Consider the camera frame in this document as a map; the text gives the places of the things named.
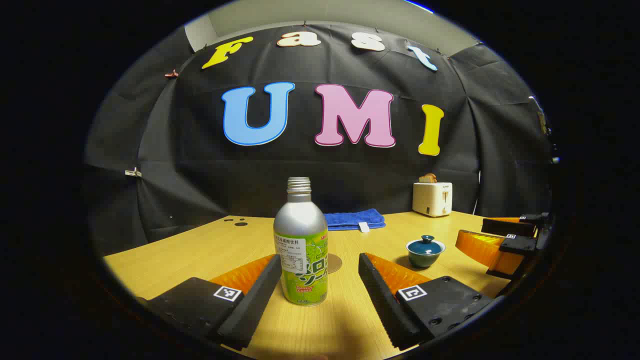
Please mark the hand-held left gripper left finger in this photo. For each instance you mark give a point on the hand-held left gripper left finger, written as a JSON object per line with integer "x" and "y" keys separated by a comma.
{"x": 255, "y": 300}

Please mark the teal teacup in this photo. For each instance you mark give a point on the teal teacup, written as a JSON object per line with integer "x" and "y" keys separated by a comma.
{"x": 422, "y": 260}

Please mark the teal teacup lid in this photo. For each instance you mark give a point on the teal teacup lid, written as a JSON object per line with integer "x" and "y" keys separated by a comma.
{"x": 426, "y": 244}

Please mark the round brown coaster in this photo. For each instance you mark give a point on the round brown coaster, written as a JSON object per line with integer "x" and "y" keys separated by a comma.
{"x": 335, "y": 262}

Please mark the black backdrop cloth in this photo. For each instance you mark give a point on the black backdrop cloth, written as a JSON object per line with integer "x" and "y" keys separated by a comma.
{"x": 300, "y": 165}

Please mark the blue folded towel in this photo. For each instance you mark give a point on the blue folded towel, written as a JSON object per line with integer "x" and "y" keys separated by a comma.
{"x": 352, "y": 219}

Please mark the silver metal clip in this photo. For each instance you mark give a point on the silver metal clip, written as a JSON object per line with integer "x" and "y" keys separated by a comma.
{"x": 133, "y": 173}

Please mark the red clip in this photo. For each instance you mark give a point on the red clip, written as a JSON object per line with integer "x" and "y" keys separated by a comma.
{"x": 171, "y": 74}

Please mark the silver green water bottle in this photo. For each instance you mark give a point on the silver green water bottle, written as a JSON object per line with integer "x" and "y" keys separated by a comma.
{"x": 300, "y": 225}

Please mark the toasted bread slice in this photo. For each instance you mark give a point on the toasted bread slice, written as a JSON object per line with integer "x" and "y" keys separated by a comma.
{"x": 428, "y": 178}

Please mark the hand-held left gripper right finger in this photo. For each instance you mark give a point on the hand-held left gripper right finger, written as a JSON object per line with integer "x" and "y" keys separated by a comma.
{"x": 380, "y": 300}

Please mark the white toaster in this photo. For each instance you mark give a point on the white toaster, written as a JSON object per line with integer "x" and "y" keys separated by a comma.
{"x": 431, "y": 199}

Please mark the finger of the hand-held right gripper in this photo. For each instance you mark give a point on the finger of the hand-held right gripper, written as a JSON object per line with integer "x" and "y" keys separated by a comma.
{"x": 520, "y": 244}
{"x": 510, "y": 227}

